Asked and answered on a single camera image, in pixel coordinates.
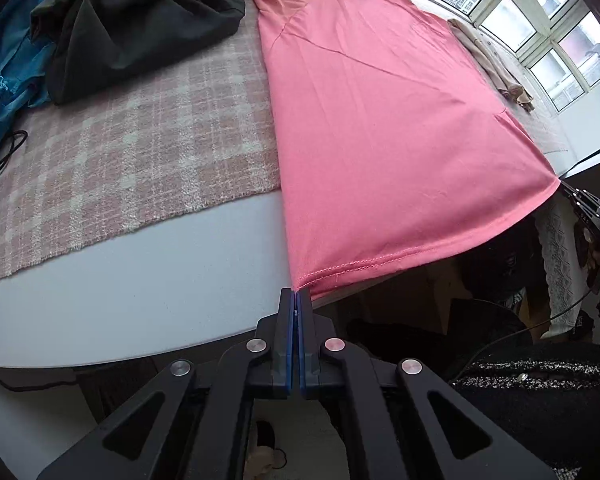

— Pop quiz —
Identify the pink t-shirt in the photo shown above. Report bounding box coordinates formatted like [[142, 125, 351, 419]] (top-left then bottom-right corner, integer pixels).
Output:
[[253, 0, 559, 297]]

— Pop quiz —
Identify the person's right forearm sleeve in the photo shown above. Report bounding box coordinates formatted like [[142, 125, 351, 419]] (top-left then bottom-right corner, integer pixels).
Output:
[[453, 359, 600, 479]]

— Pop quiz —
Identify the cream knit cardigan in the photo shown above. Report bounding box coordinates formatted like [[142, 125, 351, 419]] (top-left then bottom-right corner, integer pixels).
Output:
[[448, 18, 534, 113]]

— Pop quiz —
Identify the pink plaid tablecloth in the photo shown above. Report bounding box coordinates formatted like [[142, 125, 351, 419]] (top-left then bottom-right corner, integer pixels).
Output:
[[0, 0, 571, 290]]

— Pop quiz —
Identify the blue garment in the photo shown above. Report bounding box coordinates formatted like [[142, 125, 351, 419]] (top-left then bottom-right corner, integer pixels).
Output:
[[0, 0, 55, 145]]

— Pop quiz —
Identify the black garment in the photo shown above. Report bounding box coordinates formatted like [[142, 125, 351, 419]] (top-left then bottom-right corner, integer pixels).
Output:
[[30, 0, 245, 105]]

